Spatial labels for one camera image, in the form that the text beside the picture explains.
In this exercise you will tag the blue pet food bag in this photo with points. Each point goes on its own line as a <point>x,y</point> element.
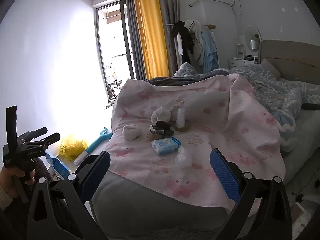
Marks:
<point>57,165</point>

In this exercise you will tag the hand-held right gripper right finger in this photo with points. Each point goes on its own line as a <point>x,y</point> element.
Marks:
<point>223,173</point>

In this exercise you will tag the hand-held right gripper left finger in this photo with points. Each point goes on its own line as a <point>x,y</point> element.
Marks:
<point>96,173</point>

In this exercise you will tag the blue patterned blanket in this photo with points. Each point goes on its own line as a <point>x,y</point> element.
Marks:
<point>275,90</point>

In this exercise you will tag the crumpled clear plastic bag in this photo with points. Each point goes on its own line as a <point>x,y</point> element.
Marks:
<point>183,158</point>

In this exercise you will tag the blue wet wipes pack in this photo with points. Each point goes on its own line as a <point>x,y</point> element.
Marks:
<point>166,146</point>

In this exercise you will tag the yellow curtain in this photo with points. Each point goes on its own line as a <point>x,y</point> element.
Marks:
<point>151,30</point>

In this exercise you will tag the grey curtain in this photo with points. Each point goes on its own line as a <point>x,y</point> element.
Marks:
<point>133,35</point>
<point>170,7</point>

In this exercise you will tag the pink printed bed sheet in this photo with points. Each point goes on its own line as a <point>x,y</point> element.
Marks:
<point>212,110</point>

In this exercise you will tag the light blue hanging garment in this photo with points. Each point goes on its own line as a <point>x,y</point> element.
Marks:
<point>210,52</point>

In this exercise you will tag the black hanging garment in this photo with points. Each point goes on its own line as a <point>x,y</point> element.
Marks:
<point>183,35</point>

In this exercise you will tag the grey pillow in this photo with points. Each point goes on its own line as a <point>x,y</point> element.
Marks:
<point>271,67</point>

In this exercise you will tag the white shelf organizer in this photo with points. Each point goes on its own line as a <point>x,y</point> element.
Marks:
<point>240,47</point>

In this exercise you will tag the person's left hand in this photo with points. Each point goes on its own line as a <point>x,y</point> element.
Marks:
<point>12,181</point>

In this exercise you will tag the black object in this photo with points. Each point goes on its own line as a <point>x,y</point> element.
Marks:
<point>311,106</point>

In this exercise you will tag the beige bed headboard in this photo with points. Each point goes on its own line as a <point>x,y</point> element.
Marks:
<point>295,57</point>

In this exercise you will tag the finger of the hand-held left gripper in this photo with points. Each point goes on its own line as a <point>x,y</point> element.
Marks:
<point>51,138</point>
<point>37,132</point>

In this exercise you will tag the dark grey blanket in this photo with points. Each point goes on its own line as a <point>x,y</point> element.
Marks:
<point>162,80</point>

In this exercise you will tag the teal dinosaur grabber toy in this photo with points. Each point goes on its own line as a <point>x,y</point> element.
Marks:
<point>96,142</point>

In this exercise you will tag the yellow plastic bag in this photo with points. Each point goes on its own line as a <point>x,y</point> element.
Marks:
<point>73,146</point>

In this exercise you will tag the white dresser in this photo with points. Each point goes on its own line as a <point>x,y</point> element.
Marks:
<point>240,62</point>

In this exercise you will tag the round vanity mirror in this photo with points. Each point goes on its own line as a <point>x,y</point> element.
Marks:
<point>253,36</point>

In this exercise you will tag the clear bottle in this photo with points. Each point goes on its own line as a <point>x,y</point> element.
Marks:
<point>180,116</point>

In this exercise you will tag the white sock ball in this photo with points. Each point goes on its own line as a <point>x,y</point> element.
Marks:
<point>131,132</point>

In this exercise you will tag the white hanging garment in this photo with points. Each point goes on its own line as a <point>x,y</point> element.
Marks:
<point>197,45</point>

